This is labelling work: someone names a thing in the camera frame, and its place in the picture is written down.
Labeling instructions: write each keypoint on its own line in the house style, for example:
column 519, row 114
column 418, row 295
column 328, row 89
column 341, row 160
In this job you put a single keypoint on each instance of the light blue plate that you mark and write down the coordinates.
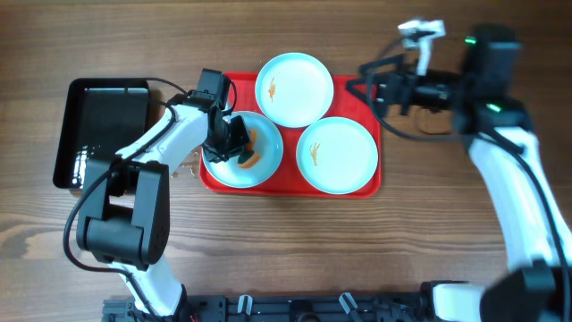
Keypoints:
column 294, row 90
column 337, row 155
column 268, row 145

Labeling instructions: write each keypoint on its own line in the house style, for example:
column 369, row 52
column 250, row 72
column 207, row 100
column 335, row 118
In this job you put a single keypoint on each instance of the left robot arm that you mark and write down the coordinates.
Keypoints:
column 121, row 223

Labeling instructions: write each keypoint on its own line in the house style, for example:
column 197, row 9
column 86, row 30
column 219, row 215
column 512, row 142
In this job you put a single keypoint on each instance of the red plastic tray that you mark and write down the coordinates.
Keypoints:
column 287, row 180

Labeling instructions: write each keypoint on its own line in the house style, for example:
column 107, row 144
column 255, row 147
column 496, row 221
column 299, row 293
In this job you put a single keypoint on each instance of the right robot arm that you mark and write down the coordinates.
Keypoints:
column 498, row 136

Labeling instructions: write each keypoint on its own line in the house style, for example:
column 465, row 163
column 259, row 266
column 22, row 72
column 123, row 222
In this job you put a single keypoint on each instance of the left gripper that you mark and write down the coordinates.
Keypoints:
column 216, row 150

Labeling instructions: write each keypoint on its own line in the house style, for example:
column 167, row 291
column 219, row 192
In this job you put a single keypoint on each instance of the black rectangular water tray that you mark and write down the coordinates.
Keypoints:
column 101, row 115

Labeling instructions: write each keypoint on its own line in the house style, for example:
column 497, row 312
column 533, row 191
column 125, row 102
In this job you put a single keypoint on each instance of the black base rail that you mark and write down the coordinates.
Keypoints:
column 383, row 307

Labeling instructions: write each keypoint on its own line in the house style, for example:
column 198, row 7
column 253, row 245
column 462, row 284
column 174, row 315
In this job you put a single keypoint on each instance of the green and orange sponge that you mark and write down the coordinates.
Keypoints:
column 249, row 157

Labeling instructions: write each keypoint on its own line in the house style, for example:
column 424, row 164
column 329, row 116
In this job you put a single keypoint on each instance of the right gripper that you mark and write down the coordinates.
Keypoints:
column 398, row 88

